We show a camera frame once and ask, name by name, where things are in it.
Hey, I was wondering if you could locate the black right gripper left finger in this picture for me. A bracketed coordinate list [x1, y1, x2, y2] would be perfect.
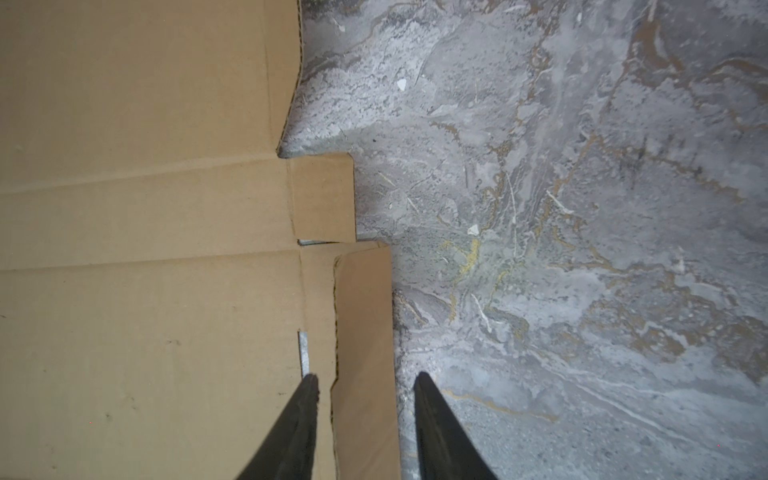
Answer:
[236, 373, 319, 480]

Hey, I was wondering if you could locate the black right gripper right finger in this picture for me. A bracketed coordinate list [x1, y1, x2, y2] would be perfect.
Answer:
[413, 371, 498, 480]

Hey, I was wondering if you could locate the brown cardboard box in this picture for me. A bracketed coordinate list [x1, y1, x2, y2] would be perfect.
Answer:
[1, 1, 401, 479]

